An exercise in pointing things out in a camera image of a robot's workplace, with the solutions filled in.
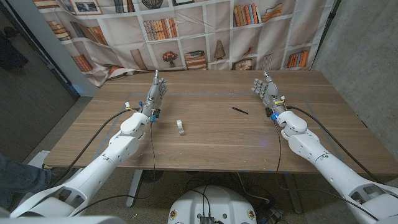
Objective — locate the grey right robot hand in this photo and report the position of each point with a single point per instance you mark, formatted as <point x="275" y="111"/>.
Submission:
<point x="270" y="91"/>

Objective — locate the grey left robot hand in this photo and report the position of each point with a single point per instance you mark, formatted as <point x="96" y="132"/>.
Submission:
<point x="154" y="96"/>

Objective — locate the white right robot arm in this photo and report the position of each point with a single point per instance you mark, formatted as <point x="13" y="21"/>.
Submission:
<point x="314" y="149"/>

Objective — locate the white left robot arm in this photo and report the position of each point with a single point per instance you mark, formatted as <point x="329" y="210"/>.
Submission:
<point x="118" y="149"/>

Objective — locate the printed bookshelf backdrop cloth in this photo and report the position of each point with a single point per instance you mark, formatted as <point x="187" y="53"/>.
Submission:
<point x="202" y="46"/>

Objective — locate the black backdrop stand pole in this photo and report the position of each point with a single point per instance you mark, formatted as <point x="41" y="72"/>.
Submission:
<point x="325" y="32"/>

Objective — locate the white table leg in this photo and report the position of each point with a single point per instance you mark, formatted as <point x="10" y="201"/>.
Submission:
<point x="134" y="189"/>

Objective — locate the grey table leg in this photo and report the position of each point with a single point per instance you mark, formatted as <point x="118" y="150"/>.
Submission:
<point x="293" y="196"/>

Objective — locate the power strip on floor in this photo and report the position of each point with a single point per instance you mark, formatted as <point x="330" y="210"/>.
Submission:
<point x="272" y="214"/>

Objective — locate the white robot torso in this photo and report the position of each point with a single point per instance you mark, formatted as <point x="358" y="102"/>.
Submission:
<point x="217" y="205"/>

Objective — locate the white board on floor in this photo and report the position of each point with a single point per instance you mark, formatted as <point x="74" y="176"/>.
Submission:
<point x="36" y="160"/>

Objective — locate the person leg in jeans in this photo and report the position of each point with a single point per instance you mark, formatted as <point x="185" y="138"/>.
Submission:
<point x="18" y="180"/>

